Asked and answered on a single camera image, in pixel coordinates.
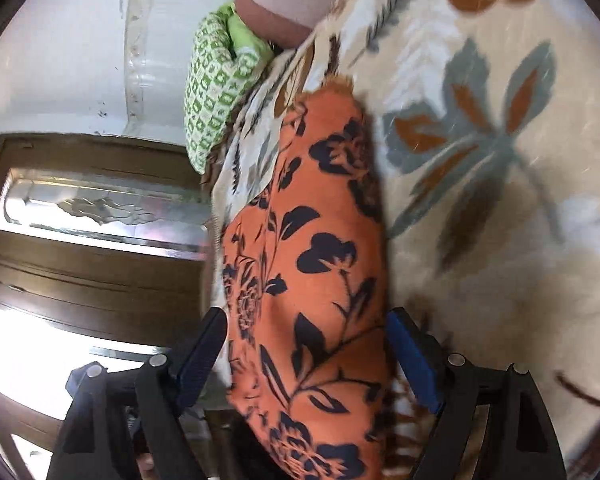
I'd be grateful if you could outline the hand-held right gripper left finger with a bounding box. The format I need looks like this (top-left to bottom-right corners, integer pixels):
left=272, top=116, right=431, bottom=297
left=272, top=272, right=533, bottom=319
left=45, top=306, right=229, bottom=480

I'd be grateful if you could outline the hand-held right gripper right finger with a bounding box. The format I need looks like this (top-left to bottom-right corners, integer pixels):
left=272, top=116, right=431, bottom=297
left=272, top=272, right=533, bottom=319
left=386, top=307, right=567, bottom=480

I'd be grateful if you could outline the orange floral shirt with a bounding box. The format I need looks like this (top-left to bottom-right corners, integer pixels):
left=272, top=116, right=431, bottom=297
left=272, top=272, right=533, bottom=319
left=220, top=87, right=396, bottom=480

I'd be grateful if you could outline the wooden door with glass panel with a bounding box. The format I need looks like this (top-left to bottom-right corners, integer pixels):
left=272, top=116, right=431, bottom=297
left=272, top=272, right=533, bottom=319
left=0, top=132, right=221, bottom=480

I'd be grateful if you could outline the leaf print blanket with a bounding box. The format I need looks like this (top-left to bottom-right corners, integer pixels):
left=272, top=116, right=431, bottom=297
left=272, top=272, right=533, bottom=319
left=200, top=0, right=600, bottom=480

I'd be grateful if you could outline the green patterned folded quilt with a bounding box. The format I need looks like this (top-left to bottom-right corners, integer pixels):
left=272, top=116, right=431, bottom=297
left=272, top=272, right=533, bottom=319
left=184, top=2, right=276, bottom=176

